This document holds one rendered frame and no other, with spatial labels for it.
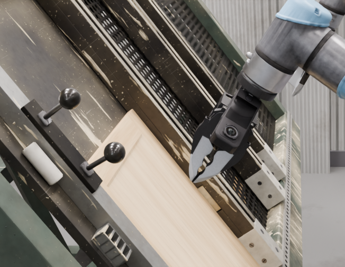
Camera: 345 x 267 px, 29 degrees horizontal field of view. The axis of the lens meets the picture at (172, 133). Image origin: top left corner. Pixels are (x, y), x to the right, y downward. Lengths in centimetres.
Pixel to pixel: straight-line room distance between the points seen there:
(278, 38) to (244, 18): 362
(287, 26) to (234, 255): 79
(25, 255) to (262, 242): 88
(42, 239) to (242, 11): 376
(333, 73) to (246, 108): 15
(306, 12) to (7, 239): 56
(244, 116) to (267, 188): 109
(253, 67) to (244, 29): 361
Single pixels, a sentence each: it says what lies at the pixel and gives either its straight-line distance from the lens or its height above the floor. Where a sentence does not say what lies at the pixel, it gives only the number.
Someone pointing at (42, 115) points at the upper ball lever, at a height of 149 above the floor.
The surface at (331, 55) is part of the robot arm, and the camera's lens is 103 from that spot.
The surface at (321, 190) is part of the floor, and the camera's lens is 450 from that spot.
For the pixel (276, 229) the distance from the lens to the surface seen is 200.
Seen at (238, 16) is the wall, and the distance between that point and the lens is 466.
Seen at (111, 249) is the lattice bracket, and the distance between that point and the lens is 120.
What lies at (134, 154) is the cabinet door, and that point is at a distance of 151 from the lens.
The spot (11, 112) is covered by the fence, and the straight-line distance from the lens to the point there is 121.
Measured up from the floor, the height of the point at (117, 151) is 144.
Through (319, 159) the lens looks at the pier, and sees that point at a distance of 474.
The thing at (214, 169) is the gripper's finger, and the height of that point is 139.
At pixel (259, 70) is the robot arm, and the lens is 106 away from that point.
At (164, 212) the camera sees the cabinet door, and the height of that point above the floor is 119.
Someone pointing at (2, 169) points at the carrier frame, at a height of 79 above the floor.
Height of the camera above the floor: 181
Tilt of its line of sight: 18 degrees down
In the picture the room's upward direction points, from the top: 5 degrees counter-clockwise
